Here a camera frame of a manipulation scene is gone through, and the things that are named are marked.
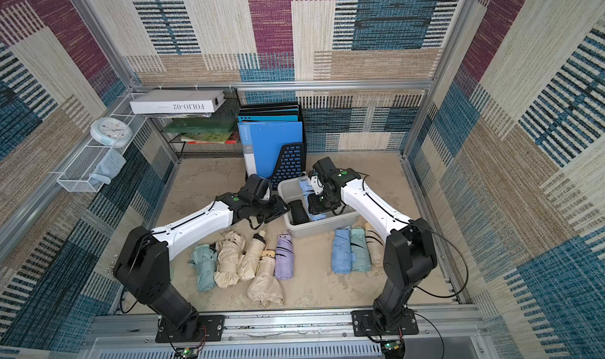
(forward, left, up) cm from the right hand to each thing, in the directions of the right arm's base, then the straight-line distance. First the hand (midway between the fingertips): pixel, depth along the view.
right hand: (314, 206), depth 86 cm
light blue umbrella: (+5, +2, +4) cm, 7 cm away
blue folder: (+22, +19, +11) cm, 31 cm away
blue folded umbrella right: (-14, -10, -11) cm, 21 cm away
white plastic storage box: (-8, -1, -1) cm, 8 cm away
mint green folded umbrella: (-16, +38, -7) cm, 42 cm away
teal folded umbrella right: (-11, -16, -11) cm, 22 cm away
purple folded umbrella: (-15, +11, -9) cm, 21 cm away
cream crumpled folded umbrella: (-13, +30, -8) cm, 34 cm away
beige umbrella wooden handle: (-26, +16, -9) cm, 32 cm away
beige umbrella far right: (-10, -22, -10) cm, 26 cm away
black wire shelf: (+31, +41, +7) cm, 52 cm away
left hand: (-1, +10, -1) cm, 10 cm away
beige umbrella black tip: (-14, +22, -8) cm, 28 cm away
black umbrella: (+3, +6, -11) cm, 13 cm away
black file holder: (+18, +8, +4) cm, 20 cm away
